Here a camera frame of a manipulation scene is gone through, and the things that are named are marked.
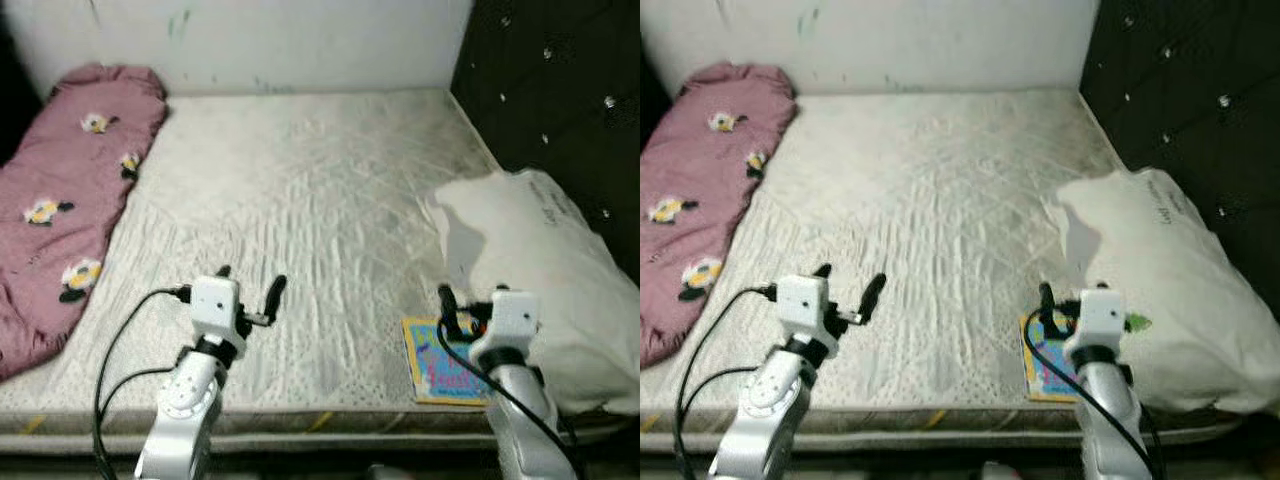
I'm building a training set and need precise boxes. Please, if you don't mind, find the colourful children's book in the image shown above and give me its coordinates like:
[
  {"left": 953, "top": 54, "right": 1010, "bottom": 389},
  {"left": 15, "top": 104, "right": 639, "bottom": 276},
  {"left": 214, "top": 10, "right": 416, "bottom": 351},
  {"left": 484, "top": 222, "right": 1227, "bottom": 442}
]
[
  {"left": 402, "top": 315, "right": 491, "bottom": 406},
  {"left": 1020, "top": 312, "right": 1080, "bottom": 403}
]

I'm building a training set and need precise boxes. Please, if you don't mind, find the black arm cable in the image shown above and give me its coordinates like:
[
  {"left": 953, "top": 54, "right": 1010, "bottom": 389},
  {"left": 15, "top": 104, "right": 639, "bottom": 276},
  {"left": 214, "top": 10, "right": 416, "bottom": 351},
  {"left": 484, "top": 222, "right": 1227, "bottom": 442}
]
[
  {"left": 435, "top": 325, "right": 582, "bottom": 477},
  {"left": 672, "top": 285, "right": 779, "bottom": 480},
  {"left": 1022, "top": 315, "right": 1157, "bottom": 477},
  {"left": 92, "top": 285, "right": 193, "bottom": 480}
]

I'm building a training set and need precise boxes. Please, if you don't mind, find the white quilted mattress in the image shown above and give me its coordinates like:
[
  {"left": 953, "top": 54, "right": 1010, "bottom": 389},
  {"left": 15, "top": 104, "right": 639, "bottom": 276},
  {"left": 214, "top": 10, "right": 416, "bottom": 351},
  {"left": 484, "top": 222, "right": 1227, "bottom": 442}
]
[
  {"left": 640, "top": 88, "right": 1246, "bottom": 456},
  {"left": 0, "top": 88, "right": 621, "bottom": 456}
]

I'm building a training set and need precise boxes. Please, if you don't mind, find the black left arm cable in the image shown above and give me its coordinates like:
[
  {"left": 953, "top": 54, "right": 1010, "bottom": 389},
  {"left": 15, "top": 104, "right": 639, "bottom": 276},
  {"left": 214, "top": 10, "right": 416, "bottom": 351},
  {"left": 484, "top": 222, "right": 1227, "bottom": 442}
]
[
  {"left": 672, "top": 285, "right": 779, "bottom": 480},
  {"left": 92, "top": 285, "right": 193, "bottom": 480}
]

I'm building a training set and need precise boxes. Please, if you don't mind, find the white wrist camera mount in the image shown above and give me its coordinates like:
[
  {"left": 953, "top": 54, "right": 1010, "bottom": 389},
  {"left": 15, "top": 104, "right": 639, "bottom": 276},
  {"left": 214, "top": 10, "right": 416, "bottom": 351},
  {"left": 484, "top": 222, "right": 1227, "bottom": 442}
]
[
  {"left": 470, "top": 290, "right": 541, "bottom": 366},
  {"left": 777, "top": 275, "right": 831, "bottom": 342},
  {"left": 1063, "top": 288, "right": 1128, "bottom": 363},
  {"left": 190, "top": 275, "right": 244, "bottom": 340}
]

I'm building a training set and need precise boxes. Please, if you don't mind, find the white pillow green tree print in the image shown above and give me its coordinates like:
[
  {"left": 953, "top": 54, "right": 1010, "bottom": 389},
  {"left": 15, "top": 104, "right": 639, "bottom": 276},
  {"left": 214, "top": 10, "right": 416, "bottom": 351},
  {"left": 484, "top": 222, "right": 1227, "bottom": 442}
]
[
  {"left": 432, "top": 170, "right": 641, "bottom": 416},
  {"left": 1055, "top": 167, "right": 1280, "bottom": 416}
]

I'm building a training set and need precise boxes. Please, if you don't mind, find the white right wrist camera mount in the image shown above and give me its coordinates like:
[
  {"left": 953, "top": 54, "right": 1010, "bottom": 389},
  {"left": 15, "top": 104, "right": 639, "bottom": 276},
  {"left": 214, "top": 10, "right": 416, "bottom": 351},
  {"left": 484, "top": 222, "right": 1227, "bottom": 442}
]
[
  {"left": 1063, "top": 288, "right": 1128, "bottom": 363},
  {"left": 470, "top": 290, "right": 541, "bottom": 366}
]

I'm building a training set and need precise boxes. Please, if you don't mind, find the black tufted headboard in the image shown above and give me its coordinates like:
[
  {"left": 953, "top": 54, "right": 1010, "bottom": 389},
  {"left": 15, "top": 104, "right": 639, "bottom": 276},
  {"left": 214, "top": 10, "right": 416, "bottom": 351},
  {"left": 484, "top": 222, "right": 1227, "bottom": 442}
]
[
  {"left": 450, "top": 0, "right": 641, "bottom": 287},
  {"left": 1078, "top": 0, "right": 1280, "bottom": 321}
]

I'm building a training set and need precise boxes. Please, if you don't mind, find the pink flower print blanket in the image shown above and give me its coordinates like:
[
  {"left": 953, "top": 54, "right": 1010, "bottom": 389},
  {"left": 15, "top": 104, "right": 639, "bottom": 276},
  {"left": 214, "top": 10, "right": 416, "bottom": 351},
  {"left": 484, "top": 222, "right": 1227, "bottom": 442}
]
[
  {"left": 640, "top": 62, "right": 798, "bottom": 369},
  {"left": 0, "top": 63, "right": 169, "bottom": 382}
]

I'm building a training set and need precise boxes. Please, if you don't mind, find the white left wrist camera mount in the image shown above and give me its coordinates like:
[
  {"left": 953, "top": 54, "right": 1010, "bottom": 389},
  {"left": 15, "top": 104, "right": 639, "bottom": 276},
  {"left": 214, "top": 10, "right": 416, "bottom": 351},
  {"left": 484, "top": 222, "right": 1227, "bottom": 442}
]
[
  {"left": 777, "top": 275, "right": 831, "bottom": 342},
  {"left": 190, "top": 275, "right": 244, "bottom": 340}
]

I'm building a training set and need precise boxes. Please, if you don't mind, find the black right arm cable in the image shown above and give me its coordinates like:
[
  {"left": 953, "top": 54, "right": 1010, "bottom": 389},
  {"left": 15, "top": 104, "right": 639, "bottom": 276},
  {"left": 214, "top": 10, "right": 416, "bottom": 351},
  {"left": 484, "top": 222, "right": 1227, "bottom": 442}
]
[
  {"left": 1022, "top": 315, "right": 1157, "bottom": 477},
  {"left": 435, "top": 325, "right": 582, "bottom": 477}
]

